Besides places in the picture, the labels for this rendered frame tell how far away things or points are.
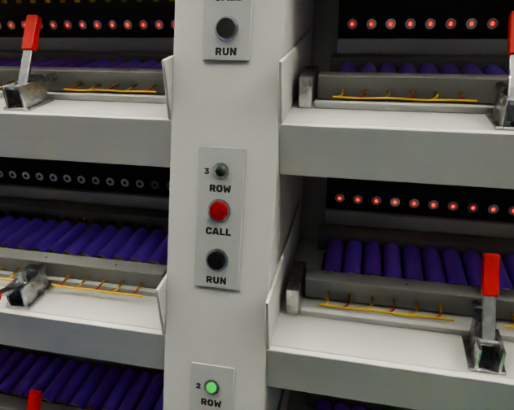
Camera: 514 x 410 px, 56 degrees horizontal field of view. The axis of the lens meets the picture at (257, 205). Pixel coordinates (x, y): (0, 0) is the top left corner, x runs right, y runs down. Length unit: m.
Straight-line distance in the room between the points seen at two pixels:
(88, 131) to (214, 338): 0.22
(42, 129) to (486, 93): 0.40
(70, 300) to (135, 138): 0.18
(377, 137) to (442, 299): 0.17
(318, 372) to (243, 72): 0.26
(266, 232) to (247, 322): 0.08
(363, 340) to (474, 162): 0.18
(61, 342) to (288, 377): 0.23
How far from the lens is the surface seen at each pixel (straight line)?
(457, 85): 0.47
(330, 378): 0.45
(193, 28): 0.43
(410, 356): 0.44
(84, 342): 0.51
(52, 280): 0.56
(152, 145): 0.44
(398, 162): 0.40
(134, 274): 0.51
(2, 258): 0.59
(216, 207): 0.41
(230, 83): 0.41
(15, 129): 0.51
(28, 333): 0.54
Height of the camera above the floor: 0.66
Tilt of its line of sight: 7 degrees down
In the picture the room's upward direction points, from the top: 3 degrees clockwise
